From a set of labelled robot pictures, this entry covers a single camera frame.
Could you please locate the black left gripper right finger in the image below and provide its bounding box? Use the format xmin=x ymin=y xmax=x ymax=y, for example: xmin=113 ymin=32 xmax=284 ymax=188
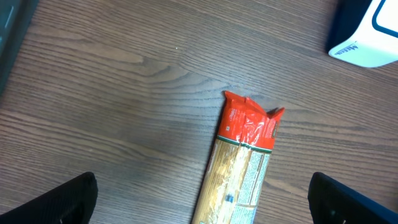
xmin=308 ymin=172 xmax=397 ymax=224

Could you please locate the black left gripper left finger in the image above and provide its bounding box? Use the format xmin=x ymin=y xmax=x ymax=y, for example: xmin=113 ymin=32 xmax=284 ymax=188
xmin=1 ymin=172 xmax=98 ymax=224

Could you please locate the red snack package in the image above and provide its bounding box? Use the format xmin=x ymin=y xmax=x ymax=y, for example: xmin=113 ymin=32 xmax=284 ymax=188
xmin=192 ymin=91 xmax=285 ymax=224

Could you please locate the white barcode scanner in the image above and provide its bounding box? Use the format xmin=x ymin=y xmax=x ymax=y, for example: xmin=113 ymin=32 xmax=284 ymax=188
xmin=325 ymin=0 xmax=397 ymax=68

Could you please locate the grey plastic mesh basket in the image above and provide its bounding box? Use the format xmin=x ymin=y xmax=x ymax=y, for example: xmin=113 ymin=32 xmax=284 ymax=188
xmin=1 ymin=0 xmax=39 ymax=93

